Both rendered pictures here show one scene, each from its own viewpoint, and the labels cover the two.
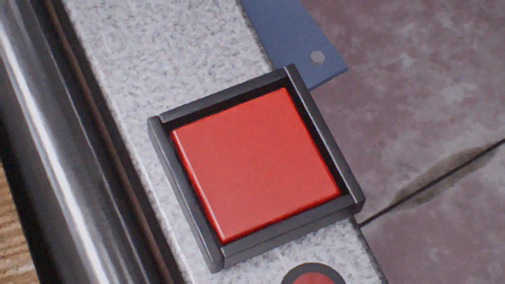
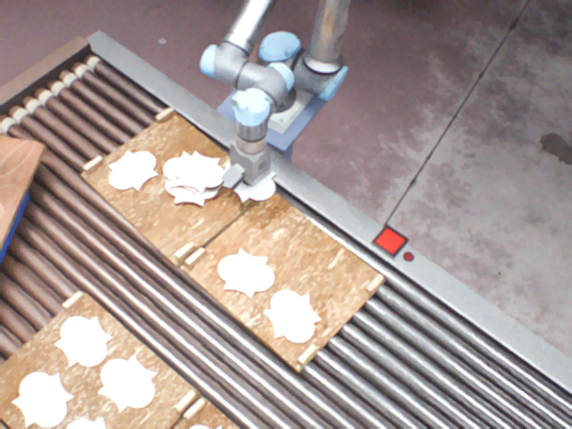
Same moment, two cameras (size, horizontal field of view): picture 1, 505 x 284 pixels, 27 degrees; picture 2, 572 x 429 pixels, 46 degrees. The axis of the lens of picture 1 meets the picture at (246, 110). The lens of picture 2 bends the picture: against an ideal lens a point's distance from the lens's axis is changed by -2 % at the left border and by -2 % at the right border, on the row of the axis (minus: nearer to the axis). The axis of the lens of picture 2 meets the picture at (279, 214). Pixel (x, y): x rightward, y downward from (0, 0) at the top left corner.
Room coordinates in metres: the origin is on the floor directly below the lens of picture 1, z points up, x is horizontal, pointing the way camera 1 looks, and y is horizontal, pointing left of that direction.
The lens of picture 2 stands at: (-0.58, 0.69, 2.55)
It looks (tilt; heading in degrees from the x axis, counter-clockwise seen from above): 57 degrees down; 335
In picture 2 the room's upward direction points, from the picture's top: 6 degrees clockwise
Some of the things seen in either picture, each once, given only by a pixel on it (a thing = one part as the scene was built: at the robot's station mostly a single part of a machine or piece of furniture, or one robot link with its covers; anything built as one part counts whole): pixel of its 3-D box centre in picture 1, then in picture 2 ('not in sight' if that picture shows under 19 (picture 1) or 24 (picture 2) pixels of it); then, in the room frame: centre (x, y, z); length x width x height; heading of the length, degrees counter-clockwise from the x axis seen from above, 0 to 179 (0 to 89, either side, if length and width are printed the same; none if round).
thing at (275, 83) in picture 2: not in sight; (265, 84); (0.49, 0.27, 1.33); 0.11 x 0.11 x 0.08; 43
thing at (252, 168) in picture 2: not in sight; (242, 161); (0.40, 0.35, 1.18); 0.12 x 0.09 x 0.16; 114
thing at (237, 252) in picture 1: (253, 165); (390, 241); (0.19, -0.01, 0.92); 0.08 x 0.08 x 0.02; 30
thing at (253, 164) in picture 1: (253, 166); (390, 241); (0.19, -0.01, 0.92); 0.06 x 0.06 x 0.01; 30
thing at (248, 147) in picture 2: not in sight; (250, 136); (0.41, 0.33, 1.25); 0.08 x 0.08 x 0.05
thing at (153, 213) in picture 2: not in sight; (174, 183); (0.56, 0.50, 0.93); 0.41 x 0.35 x 0.02; 26
